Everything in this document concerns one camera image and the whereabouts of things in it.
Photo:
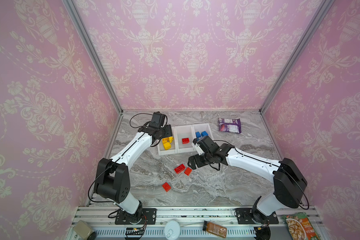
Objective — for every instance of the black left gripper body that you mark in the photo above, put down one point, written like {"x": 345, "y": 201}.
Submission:
{"x": 165, "y": 131}

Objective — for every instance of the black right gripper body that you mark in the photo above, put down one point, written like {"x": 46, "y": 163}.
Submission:
{"x": 196, "y": 159}

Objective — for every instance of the yellow lego brick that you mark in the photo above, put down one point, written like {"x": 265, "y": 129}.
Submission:
{"x": 167, "y": 146}
{"x": 167, "y": 140}

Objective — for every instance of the long red lego brick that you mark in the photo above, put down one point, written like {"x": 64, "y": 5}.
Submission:
{"x": 179, "y": 169}

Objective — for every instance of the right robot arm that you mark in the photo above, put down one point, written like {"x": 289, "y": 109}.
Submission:
{"x": 288, "y": 181}

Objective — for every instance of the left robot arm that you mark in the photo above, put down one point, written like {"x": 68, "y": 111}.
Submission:
{"x": 112, "y": 180}

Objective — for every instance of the white left bin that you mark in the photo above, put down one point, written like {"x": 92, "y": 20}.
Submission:
{"x": 172, "y": 150}

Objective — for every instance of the purple snack packet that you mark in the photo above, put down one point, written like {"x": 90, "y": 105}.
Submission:
{"x": 230, "y": 125}

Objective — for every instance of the white right bin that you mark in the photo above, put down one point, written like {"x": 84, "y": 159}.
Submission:
{"x": 200, "y": 128}

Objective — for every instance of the brown spice jar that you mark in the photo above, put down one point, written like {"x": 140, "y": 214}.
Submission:
{"x": 215, "y": 229}

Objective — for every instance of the white round lid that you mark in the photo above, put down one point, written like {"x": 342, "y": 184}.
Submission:
{"x": 172, "y": 230}

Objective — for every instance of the small circuit board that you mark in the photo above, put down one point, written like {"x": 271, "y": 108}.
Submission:
{"x": 135, "y": 231}

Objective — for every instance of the green food packet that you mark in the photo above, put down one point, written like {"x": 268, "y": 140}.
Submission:
{"x": 300, "y": 227}

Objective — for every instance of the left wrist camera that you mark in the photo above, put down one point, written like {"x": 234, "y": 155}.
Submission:
{"x": 158, "y": 120}

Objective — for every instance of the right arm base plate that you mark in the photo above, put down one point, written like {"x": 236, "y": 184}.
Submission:
{"x": 245, "y": 217}

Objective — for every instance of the aluminium front rail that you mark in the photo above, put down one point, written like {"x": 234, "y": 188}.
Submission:
{"x": 191, "y": 220}

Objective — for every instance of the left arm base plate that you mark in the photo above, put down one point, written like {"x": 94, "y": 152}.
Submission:
{"x": 148, "y": 216}

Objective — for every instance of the grey corner post left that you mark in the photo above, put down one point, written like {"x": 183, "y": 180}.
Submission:
{"x": 89, "y": 46}

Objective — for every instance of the grey corner post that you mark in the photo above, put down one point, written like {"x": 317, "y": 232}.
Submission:
{"x": 308, "y": 33}
{"x": 89, "y": 46}

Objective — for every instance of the grey corner post right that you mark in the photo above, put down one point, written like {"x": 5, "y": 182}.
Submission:
{"x": 308, "y": 33}

